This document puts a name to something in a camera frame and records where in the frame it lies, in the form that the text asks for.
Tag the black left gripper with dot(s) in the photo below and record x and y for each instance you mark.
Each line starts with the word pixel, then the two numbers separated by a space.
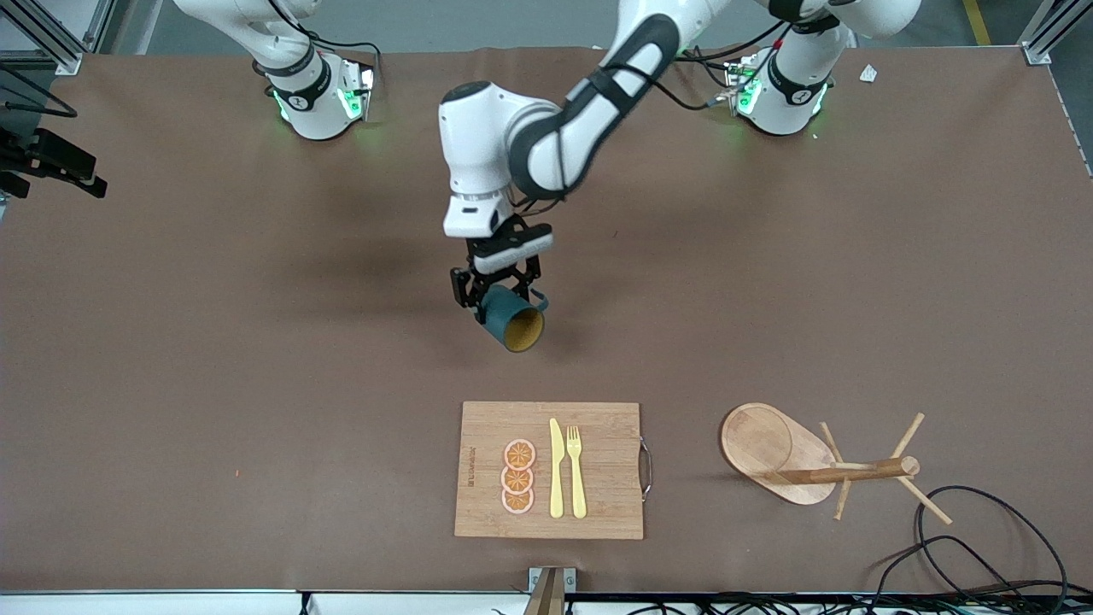
pixel 465 286

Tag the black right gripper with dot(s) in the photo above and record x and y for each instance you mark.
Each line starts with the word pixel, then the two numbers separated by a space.
pixel 34 156

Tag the teal cup yellow inside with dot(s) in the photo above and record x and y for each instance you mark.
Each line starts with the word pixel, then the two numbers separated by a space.
pixel 504 314

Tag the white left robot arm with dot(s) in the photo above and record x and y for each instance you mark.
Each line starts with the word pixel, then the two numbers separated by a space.
pixel 478 145

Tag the orange slice toy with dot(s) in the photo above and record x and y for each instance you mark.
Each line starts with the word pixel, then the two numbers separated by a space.
pixel 519 454
pixel 517 480
pixel 517 502

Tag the yellow toy knife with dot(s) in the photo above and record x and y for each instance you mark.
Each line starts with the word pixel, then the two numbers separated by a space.
pixel 556 478

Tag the yellow toy fork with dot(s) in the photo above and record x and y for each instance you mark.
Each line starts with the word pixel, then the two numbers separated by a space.
pixel 576 483

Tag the bamboo cutting board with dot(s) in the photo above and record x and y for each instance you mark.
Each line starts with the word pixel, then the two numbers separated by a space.
pixel 598 478

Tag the brown table mat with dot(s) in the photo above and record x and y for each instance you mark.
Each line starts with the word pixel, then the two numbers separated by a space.
pixel 256 427

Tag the wooden mug tree stand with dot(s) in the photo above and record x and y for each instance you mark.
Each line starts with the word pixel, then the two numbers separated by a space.
pixel 760 444

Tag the brown wooden bar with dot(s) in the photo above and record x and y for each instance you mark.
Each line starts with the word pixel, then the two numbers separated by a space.
pixel 546 598

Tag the small white paper scrap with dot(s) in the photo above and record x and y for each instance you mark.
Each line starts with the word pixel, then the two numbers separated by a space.
pixel 868 73

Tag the aluminium frame profile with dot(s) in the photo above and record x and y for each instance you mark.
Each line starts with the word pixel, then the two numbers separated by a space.
pixel 1037 47
pixel 64 55

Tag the metal table edge bracket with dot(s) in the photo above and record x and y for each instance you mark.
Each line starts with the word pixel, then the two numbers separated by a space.
pixel 536 576

